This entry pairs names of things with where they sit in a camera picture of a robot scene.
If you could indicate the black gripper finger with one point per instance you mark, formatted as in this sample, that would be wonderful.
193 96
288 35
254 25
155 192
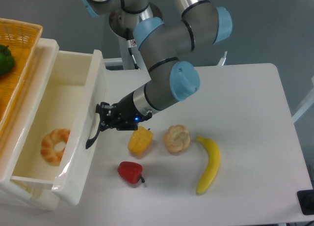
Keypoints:
104 126
104 110

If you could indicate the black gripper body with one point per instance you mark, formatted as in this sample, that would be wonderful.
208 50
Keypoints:
125 115

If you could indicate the white drawer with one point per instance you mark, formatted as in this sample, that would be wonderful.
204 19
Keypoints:
76 85

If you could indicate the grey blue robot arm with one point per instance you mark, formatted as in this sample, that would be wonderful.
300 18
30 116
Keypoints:
172 80

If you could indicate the white drawer cabinet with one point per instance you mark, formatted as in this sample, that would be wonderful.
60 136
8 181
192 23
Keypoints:
15 134

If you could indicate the yellow bell pepper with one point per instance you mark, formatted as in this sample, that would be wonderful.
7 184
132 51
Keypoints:
140 140

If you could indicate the red bell pepper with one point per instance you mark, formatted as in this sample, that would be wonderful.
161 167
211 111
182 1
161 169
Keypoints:
131 172

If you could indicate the round knotted bread roll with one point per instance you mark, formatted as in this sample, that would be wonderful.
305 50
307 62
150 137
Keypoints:
177 138

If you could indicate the yellow banana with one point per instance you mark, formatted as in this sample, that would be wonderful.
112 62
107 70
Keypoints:
211 170

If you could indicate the green bell pepper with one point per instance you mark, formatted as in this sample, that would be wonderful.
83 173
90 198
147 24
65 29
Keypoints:
7 61

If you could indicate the orange woven basket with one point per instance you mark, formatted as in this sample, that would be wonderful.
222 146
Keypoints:
22 39

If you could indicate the black device at table edge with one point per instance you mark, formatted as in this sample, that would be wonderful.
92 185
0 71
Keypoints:
306 201

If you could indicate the braided ring bread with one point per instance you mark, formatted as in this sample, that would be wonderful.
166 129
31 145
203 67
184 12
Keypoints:
48 151

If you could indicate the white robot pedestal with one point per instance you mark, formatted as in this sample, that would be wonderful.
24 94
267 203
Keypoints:
127 49

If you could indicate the white frame at right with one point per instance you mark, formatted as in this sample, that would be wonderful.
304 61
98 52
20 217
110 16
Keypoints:
304 105

